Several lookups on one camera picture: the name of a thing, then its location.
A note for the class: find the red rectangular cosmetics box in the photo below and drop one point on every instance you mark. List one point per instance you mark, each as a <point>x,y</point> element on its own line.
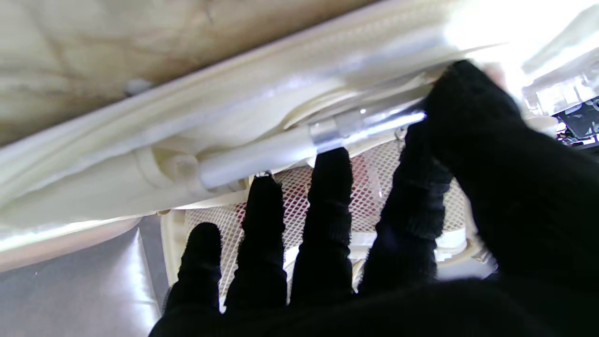
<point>365,187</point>

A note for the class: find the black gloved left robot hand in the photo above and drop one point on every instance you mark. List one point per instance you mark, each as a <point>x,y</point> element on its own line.
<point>582,124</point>

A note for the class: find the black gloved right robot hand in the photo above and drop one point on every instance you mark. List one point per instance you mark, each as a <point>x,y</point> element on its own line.
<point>514,210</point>

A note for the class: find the cream fabric cosmetics bag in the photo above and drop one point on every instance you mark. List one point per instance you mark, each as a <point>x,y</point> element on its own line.
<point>187,117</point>

